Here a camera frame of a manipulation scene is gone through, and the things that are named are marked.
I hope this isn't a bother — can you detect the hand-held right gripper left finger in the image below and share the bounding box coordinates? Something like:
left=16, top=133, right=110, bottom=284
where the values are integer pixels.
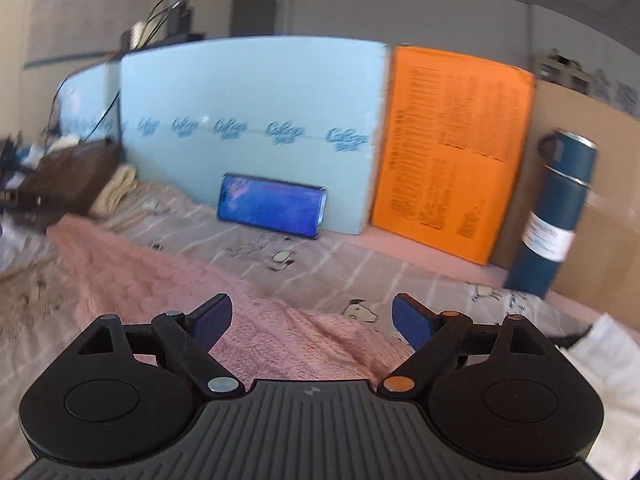
left=76, top=293, right=246, bottom=401

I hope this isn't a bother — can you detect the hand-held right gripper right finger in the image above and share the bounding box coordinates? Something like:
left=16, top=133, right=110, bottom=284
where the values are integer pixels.
left=376, top=293, right=554, bottom=401

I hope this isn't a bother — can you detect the pink knitted sweater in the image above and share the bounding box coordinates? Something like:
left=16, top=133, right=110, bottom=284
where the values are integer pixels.
left=47, top=212, right=417, bottom=392

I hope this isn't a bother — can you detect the white t-shirt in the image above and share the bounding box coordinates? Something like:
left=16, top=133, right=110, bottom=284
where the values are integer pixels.
left=562, top=312, right=640, bottom=480

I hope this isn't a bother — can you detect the pink mattress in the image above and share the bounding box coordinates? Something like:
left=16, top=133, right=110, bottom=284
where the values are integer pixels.
left=320, top=229, right=640, bottom=329

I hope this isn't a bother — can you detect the printed cartoon bedsheet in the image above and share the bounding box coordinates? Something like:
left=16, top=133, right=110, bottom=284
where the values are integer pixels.
left=0, top=179, right=601, bottom=463

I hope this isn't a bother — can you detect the smartphone with lit screen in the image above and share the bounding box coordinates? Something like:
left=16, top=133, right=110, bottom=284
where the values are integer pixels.
left=217, top=172, right=329, bottom=241

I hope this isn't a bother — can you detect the cream folded cloth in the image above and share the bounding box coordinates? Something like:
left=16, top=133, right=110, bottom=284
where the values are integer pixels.
left=88, top=163, right=140, bottom=220

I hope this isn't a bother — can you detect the orange printed box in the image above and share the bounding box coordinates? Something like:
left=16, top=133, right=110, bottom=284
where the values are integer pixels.
left=370, top=45, right=537, bottom=267

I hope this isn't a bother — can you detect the dark blue vacuum bottle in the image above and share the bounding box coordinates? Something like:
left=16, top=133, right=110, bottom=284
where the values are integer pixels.
left=503, top=128, right=600, bottom=301

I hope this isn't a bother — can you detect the brown bag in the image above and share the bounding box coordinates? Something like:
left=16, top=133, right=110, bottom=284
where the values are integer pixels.
left=19, top=138, right=124, bottom=217

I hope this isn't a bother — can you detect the brown cardboard box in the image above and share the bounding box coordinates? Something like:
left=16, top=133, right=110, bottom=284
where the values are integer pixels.
left=492, top=79, right=640, bottom=327

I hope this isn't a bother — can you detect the large light blue box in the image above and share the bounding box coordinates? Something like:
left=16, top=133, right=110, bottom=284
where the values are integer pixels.
left=119, top=34, right=391, bottom=237

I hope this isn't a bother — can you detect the grey glass-door cabinet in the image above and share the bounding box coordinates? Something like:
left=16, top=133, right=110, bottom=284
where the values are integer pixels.
left=532, top=49, right=594, bottom=95

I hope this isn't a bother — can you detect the black cable bundle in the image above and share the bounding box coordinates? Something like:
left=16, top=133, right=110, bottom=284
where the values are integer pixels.
left=120, top=0, right=194, bottom=52

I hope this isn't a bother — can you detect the wall poster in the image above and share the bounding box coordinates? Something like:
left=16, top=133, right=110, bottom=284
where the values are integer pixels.
left=22, top=0, right=154, bottom=69

